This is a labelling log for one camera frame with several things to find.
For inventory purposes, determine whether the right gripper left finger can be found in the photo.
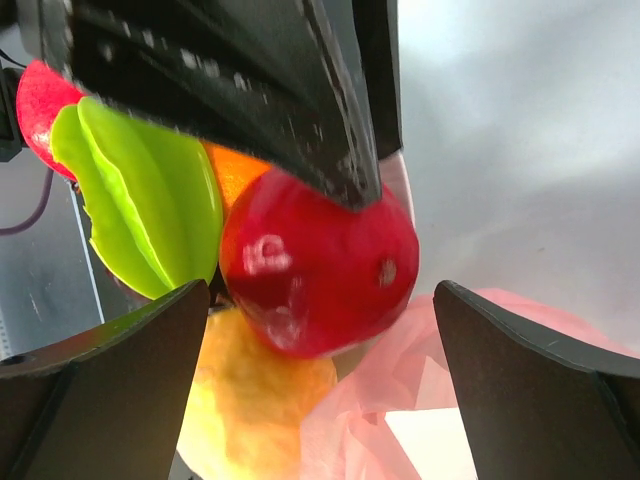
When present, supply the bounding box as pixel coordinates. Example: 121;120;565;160
1;280;210;480

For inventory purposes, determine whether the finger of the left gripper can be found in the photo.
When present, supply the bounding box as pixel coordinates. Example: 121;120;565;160
352;0;402;161
37;1;381;210

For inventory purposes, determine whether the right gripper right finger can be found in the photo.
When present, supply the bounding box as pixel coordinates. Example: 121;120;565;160
433;281;639;479

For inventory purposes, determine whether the fake orange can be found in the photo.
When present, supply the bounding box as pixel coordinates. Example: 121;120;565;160
201;142;271;217

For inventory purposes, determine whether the pink plastic bag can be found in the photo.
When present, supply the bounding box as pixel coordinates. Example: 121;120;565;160
301;155;639;479

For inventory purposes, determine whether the fake yellow fruit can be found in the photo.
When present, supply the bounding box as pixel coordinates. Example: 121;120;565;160
177;308;337;479

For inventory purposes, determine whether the fake green star fruit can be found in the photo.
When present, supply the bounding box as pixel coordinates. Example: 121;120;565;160
50;97;223;299

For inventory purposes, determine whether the fake red yellow peach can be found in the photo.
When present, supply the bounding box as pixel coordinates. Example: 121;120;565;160
219;169;420;358

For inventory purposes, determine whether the fake red apple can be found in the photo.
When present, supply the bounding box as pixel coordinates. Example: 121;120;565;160
16;60;85;182

